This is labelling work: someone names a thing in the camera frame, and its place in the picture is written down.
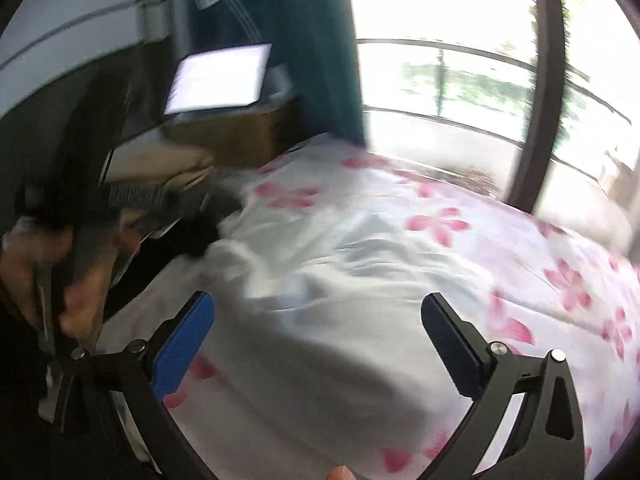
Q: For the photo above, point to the person left hand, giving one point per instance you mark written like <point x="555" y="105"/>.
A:
<point x="29" y="255"/>

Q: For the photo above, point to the person right hand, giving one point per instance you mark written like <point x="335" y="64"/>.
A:
<point x="340" y="473"/>

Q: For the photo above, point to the teal curtain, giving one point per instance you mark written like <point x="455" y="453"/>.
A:
<point x="313" y="40"/>

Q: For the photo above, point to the brown cardboard box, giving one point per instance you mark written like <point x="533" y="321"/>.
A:
<point x="246" y="139"/>

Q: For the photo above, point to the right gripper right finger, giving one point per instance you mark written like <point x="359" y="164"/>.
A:
<point x="546" y="440"/>

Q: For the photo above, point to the black balcony railing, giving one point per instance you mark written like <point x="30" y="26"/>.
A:
<point x="491" y="94"/>

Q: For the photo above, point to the floral pink white bedsheet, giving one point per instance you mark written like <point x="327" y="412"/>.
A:
<point x="550" y="289"/>

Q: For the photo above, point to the tan jacket pile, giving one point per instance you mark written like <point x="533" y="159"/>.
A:
<point x="156" y="161"/>

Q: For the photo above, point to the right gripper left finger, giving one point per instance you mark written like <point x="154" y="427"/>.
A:
<point x="145" y="372"/>

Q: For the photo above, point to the white hooded sun jacket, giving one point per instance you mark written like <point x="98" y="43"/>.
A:
<point x="319" y="328"/>

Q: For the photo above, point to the dried potted plant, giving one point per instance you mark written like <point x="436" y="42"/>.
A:
<point x="475" y="179"/>

